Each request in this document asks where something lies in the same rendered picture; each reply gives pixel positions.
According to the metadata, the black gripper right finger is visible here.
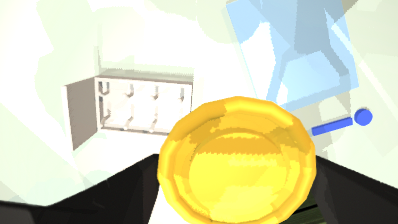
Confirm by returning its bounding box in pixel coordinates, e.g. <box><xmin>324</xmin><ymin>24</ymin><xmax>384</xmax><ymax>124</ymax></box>
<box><xmin>311</xmin><ymin>155</ymin><xmax>398</xmax><ymax>224</ymax></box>

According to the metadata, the yellow plate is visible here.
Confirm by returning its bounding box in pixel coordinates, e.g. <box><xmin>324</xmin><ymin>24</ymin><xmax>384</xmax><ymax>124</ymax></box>
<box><xmin>158</xmin><ymin>96</ymin><xmax>317</xmax><ymax>224</ymax></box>

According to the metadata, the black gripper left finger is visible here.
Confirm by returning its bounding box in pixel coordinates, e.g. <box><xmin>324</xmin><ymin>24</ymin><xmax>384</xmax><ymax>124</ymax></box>
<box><xmin>0</xmin><ymin>154</ymin><xmax>160</xmax><ymax>224</ymax></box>

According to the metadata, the white dish rack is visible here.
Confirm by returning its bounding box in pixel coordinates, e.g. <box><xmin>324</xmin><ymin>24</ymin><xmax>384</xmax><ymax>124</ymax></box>
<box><xmin>60</xmin><ymin>75</ymin><xmax>193</xmax><ymax>152</ymax></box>

